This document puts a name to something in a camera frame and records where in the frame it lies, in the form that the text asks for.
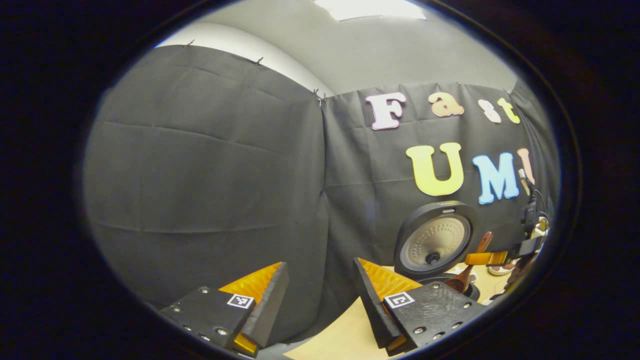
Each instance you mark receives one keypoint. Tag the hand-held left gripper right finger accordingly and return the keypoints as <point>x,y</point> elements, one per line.
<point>372,310</point>

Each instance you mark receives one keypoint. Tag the white round plate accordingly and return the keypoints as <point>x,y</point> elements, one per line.
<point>500,271</point>

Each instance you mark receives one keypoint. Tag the black backdrop cloth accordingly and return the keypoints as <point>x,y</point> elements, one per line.
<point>200,175</point>

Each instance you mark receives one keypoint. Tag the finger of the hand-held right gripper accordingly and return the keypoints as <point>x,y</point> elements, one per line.
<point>487,258</point>

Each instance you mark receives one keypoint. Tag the brown wooden spoon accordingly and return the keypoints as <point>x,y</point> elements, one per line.
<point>457,282</point>

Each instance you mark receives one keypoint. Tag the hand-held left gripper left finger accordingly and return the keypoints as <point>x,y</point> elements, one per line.
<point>267,310</point>

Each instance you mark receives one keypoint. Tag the dark grey rice cooker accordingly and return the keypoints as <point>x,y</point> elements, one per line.
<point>435,240</point>

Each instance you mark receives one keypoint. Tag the large ceiling light panel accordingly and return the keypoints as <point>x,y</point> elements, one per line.
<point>370,9</point>

